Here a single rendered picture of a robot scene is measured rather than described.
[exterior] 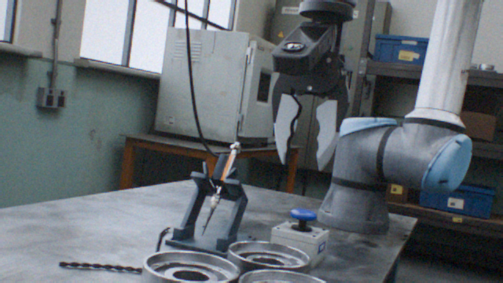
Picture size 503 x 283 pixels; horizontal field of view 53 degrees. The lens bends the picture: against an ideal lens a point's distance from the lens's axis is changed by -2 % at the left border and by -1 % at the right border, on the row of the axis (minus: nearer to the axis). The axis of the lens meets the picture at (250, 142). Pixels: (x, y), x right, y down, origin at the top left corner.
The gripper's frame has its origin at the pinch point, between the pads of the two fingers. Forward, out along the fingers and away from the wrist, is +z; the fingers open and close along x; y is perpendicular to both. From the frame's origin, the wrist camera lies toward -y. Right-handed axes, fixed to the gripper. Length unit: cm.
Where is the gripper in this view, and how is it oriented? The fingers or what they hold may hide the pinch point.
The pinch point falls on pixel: (301, 158)
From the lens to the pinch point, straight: 66.5
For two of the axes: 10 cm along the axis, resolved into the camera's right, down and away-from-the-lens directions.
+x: -9.1, -1.5, 3.8
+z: -1.3, 9.9, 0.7
